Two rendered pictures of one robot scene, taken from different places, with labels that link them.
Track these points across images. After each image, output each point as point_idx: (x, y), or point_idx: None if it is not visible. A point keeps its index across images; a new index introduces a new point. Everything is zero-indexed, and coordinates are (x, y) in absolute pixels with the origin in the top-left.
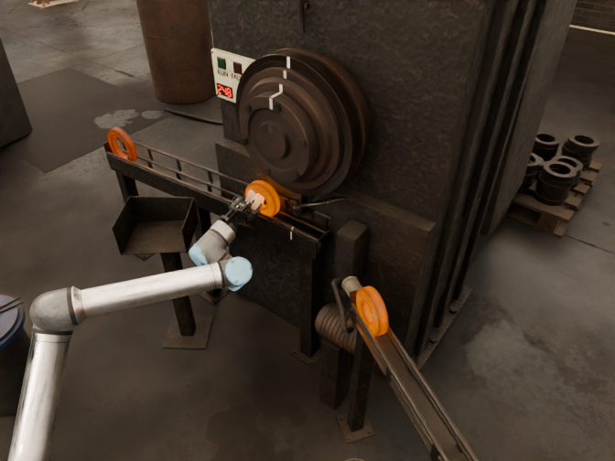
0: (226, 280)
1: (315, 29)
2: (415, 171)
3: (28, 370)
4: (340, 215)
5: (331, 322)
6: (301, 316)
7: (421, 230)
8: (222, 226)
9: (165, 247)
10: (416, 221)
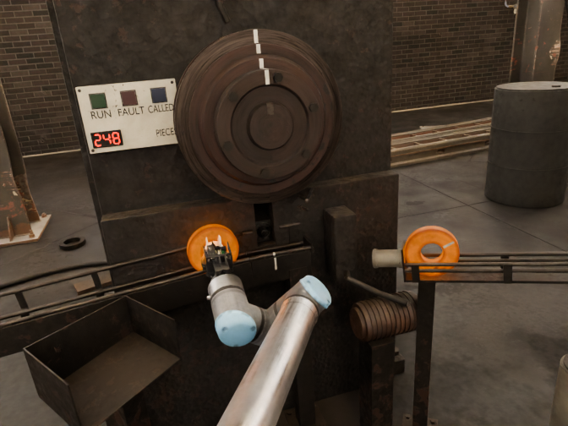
0: (318, 307)
1: (236, 18)
2: (365, 128)
3: None
4: (308, 213)
5: (380, 312)
6: (298, 370)
7: (392, 176)
8: (230, 277)
9: (142, 377)
10: (381, 174)
